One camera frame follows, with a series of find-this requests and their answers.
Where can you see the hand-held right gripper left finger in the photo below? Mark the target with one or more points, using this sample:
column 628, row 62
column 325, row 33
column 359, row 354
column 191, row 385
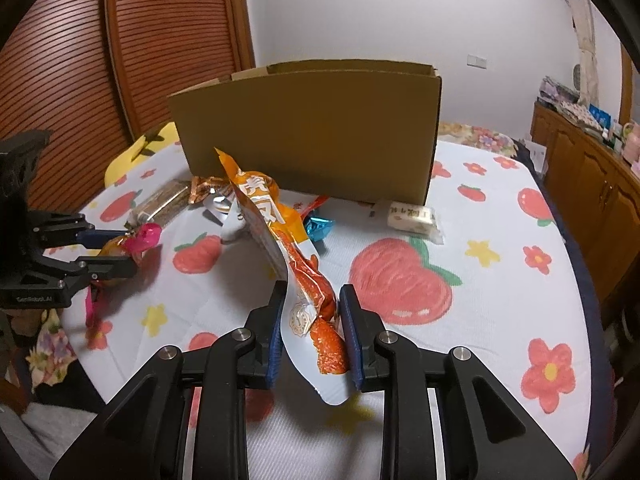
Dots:
column 274, row 345

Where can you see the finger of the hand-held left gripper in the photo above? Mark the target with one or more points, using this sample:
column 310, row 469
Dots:
column 97, row 237
column 110, row 269

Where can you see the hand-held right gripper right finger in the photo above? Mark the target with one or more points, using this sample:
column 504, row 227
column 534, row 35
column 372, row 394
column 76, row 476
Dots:
column 351, row 345

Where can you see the pink orange candy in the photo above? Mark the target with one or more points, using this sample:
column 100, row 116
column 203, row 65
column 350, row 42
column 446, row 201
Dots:
column 142, row 239

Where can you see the brown snack bar packet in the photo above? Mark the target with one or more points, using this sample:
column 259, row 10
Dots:
column 160, row 202

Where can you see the orange snack packet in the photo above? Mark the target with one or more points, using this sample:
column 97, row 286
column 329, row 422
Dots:
column 300, row 272

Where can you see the small orange silver packet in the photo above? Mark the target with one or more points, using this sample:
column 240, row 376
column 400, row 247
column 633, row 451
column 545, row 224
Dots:
column 207, row 187

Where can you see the blue foil candy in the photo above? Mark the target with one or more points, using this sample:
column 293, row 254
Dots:
column 317, row 227

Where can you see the white nougat packet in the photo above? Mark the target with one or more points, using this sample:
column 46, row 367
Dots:
column 410, row 217

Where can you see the cardboard box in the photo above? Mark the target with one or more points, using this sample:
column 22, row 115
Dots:
column 320, row 130

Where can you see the strawberry print tablecloth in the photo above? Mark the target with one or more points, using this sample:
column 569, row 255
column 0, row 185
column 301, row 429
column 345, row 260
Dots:
column 480, row 310

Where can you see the wooden slatted wardrobe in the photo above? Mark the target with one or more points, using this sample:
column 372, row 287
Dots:
column 100, row 50

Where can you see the floral cloth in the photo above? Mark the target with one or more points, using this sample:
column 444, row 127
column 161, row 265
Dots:
column 482, row 136

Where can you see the white paper bag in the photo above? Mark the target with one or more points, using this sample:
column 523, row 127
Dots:
column 536, row 155

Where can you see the wooden cabinet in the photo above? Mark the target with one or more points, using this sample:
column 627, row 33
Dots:
column 585, row 185

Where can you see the pile of patterned cloths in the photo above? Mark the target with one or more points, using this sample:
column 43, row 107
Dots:
column 565, row 100

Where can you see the blue box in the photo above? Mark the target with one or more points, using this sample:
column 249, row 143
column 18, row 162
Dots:
column 601, row 116

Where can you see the pink cup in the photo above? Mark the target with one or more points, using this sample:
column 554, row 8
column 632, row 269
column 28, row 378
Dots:
column 631, row 142

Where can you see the pale patterned curtain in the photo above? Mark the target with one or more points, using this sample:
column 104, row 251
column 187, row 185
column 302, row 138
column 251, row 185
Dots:
column 586, row 35

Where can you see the white wall socket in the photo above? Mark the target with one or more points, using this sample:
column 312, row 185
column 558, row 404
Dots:
column 477, row 60

